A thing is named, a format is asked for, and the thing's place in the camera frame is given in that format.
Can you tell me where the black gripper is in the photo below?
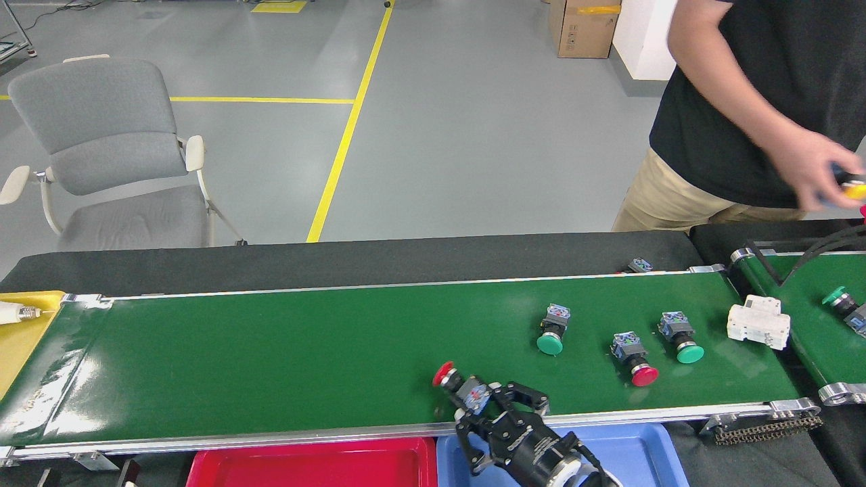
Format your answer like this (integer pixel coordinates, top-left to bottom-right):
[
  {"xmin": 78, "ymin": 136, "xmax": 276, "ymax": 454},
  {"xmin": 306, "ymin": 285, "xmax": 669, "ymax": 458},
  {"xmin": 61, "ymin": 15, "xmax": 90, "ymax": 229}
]
[{"xmin": 455, "ymin": 382, "xmax": 583, "ymax": 486}]

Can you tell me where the red push button switch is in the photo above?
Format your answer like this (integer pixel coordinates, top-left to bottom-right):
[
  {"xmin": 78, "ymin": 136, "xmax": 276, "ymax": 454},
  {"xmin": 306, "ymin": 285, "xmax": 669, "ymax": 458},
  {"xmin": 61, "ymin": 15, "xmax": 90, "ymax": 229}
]
[
  {"xmin": 610, "ymin": 331, "xmax": 660, "ymax": 388},
  {"xmin": 433, "ymin": 361, "xmax": 491, "ymax": 417}
]

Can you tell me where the green push button switch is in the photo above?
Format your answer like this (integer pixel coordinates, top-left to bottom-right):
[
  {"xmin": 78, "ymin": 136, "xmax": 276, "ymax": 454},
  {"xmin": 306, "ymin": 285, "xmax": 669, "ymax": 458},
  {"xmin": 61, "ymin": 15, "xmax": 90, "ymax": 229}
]
[
  {"xmin": 821, "ymin": 286, "xmax": 866, "ymax": 338},
  {"xmin": 536, "ymin": 303, "xmax": 572, "ymax": 356},
  {"xmin": 658, "ymin": 311, "xmax": 705, "ymax": 365}
]

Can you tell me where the white circuit breaker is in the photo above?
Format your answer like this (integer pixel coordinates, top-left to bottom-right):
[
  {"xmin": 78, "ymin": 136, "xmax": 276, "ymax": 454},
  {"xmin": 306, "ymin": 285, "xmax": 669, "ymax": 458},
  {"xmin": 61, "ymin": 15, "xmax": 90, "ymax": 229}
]
[{"xmin": 727, "ymin": 294, "xmax": 791, "ymax": 351}]

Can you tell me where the long green conveyor belt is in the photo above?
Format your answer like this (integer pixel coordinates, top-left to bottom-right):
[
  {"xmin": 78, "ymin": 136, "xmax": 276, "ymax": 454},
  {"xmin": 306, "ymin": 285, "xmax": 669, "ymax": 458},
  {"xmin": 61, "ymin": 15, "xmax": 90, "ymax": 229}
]
[{"xmin": 0, "ymin": 265, "xmax": 823, "ymax": 467}]

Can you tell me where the short green conveyor belt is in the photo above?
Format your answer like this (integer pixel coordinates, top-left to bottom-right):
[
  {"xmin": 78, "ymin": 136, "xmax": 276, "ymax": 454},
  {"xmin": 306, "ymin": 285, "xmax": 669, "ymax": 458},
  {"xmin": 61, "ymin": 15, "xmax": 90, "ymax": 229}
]
[{"xmin": 729, "ymin": 247, "xmax": 866, "ymax": 407}]

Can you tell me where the person's right hand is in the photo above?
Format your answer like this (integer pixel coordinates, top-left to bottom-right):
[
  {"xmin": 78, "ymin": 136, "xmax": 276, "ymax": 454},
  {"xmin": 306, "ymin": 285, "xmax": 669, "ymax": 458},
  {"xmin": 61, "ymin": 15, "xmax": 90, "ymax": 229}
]
[{"xmin": 768, "ymin": 129, "xmax": 866, "ymax": 212}]

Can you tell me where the blue plastic bin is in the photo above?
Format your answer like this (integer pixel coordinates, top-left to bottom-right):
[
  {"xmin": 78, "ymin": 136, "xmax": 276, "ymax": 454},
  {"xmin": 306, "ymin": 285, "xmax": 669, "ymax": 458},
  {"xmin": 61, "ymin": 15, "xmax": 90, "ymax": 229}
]
[{"xmin": 436, "ymin": 423, "xmax": 691, "ymax": 487}]

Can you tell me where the red plastic bin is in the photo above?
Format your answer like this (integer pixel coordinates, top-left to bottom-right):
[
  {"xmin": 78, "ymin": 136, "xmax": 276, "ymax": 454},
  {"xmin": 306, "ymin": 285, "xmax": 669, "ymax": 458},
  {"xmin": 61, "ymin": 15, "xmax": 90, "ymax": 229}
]
[{"xmin": 186, "ymin": 436, "xmax": 438, "ymax": 487}]

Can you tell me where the brown cardboard box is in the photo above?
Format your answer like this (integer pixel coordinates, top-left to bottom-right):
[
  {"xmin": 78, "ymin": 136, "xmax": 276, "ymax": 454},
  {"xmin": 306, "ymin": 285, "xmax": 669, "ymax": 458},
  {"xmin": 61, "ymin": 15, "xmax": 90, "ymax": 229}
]
[{"xmin": 548, "ymin": 0, "xmax": 622, "ymax": 59}]

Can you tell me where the person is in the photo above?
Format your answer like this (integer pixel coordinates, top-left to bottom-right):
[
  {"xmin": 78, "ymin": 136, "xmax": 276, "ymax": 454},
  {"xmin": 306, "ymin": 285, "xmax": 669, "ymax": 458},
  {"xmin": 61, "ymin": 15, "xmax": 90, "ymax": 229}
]
[{"xmin": 612, "ymin": 0, "xmax": 866, "ymax": 233}]

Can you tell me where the yellow pad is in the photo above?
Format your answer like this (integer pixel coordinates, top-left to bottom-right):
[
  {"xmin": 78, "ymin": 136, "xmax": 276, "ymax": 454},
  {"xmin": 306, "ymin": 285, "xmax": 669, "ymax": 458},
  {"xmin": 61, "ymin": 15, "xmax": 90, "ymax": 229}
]
[{"xmin": 0, "ymin": 291, "xmax": 66, "ymax": 400}]

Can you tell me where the white nozzle with metal tip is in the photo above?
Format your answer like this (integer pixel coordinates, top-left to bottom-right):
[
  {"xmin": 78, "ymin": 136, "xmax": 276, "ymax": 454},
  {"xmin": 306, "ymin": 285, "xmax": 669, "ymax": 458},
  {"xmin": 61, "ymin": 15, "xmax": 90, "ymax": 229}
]
[{"xmin": 0, "ymin": 301, "xmax": 43, "ymax": 325}]

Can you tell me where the grey office chair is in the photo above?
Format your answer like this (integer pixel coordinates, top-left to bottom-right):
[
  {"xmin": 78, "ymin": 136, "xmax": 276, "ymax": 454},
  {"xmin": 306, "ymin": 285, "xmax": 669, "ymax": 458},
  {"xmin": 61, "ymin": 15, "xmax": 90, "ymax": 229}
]
[{"xmin": 0, "ymin": 54, "xmax": 248, "ymax": 252}]

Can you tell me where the conveyor drive chain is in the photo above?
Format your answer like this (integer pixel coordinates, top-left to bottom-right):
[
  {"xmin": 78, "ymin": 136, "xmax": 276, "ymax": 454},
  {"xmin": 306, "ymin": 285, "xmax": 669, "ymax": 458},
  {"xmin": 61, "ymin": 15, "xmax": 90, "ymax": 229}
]
[{"xmin": 714, "ymin": 416, "xmax": 825, "ymax": 445}]

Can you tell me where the black guide bracket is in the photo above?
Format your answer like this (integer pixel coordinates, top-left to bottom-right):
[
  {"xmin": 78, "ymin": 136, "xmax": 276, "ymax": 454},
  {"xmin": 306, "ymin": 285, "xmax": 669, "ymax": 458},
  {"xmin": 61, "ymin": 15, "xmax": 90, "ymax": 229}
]
[{"xmin": 744, "ymin": 227, "xmax": 866, "ymax": 288}]

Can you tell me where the metal cart frame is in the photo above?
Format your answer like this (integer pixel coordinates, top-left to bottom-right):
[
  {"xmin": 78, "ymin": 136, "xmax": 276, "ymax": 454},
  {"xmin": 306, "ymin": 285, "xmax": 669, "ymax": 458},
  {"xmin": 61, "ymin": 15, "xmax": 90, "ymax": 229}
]
[{"xmin": 0, "ymin": 0, "xmax": 38, "ymax": 63}]

